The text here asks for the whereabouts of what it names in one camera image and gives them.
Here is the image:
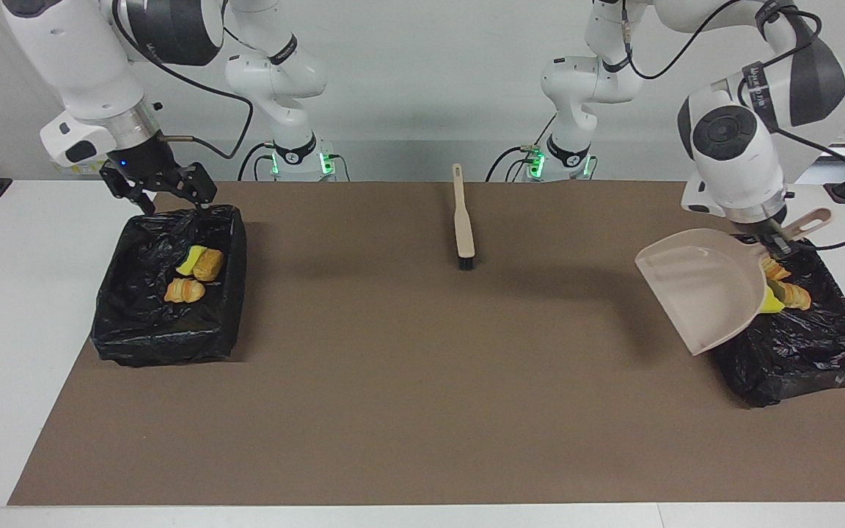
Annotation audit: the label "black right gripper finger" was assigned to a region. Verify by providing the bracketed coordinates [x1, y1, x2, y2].
[100, 167, 158, 216]
[175, 163, 218, 209]

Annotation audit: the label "striped orange croissant piece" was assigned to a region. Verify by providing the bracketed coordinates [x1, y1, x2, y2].
[778, 282, 812, 312]

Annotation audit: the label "brown bread roll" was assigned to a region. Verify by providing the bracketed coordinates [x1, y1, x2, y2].
[194, 249, 225, 282]

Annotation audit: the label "beige plastic dustpan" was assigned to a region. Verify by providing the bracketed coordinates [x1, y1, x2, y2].
[634, 208, 833, 356]

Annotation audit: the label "pale orange pastry piece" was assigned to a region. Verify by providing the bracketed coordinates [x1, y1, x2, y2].
[164, 277, 206, 304]

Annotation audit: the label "beige hand brush black bristles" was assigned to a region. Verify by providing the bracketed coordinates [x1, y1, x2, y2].
[450, 164, 476, 271]

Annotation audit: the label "black bag lined bin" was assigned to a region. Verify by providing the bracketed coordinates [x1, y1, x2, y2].
[709, 232, 845, 408]
[91, 205, 248, 367]

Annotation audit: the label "brown table mat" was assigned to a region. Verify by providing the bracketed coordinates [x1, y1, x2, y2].
[8, 181, 845, 507]

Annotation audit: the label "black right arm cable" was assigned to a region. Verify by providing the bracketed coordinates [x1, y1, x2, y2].
[111, 0, 256, 161]

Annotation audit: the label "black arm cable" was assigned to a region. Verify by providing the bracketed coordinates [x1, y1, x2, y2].
[111, 0, 256, 161]
[617, 0, 845, 252]

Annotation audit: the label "white wall socket box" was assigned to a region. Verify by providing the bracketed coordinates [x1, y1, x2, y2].
[52, 158, 111, 177]

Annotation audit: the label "black base power cable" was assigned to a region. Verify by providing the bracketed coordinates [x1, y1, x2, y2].
[237, 142, 277, 182]
[486, 114, 559, 183]

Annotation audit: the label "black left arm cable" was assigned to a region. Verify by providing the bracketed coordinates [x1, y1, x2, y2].
[617, 0, 845, 252]

